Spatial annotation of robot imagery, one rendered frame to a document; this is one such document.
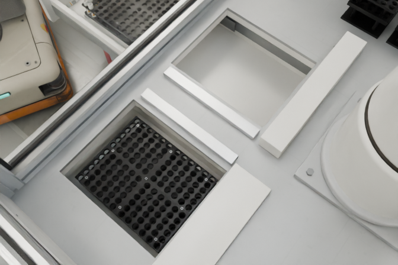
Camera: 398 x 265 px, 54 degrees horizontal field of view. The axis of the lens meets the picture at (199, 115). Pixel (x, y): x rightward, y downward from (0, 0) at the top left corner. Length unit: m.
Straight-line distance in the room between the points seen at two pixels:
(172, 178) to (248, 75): 0.34
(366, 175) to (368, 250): 0.16
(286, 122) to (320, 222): 0.19
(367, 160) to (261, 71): 0.44
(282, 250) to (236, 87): 0.41
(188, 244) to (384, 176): 0.33
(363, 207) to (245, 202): 0.20
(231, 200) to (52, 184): 0.33
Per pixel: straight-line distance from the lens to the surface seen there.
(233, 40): 1.03
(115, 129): 0.91
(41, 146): 0.76
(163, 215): 0.76
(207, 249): 0.69
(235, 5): 0.95
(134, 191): 0.78
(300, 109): 0.77
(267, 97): 0.95
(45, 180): 0.78
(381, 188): 0.65
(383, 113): 0.57
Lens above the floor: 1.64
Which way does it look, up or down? 63 degrees down
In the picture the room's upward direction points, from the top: straight up
